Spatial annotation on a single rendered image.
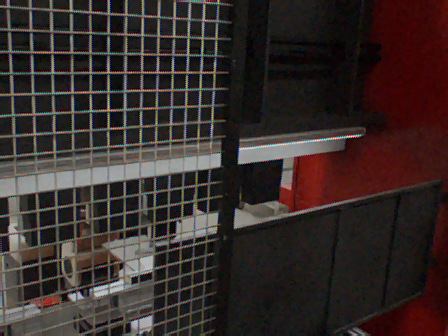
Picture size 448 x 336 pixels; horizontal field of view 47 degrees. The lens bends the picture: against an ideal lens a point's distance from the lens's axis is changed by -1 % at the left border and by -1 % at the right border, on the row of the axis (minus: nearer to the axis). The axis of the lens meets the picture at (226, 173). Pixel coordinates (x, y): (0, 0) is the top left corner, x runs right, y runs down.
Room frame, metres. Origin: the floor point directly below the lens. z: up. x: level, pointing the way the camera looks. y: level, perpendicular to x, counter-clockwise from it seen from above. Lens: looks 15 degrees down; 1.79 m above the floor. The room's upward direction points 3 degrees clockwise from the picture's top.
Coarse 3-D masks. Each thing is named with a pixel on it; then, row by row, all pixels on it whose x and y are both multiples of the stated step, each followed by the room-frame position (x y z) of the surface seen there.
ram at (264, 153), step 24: (288, 144) 1.93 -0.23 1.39; (312, 144) 2.01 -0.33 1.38; (336, 144) 2.10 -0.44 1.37; (96, 168) 1.45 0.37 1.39; (120, 168) 1.50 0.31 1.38; (144, 168) 1.55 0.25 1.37; (168, 168) 1.60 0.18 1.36; (192, 168) 1.66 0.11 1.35; (0, 192) 1.28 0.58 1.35; (24, 192) 1.32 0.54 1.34
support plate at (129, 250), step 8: (120, 240) 1.84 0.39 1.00; (128, 240) 1.84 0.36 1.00; (136, 240) 1.85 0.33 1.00; (144, 240) 1.86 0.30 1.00; (120, 248) 1.77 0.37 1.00; (128, 248) 1.77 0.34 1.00; (136, 248) 1.77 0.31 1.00; (120, 256) 1.70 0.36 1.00; (128, 256) 1.70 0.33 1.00; (128, 264) 1.64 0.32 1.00; (136, 264) 1.64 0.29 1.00
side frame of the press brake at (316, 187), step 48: (384, 0) 2.05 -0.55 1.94; (432, 0) 1.90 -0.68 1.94; (384, 48) 2.03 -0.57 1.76; (432, 48) 1.87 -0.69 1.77; (384, 96) 2.01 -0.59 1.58; (432, 96) 1.85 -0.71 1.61; (384, 144) 1.99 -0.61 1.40; (432, 144) 1.83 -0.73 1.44; (336, 192) 2.15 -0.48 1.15; (432, 288) 1.76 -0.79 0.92
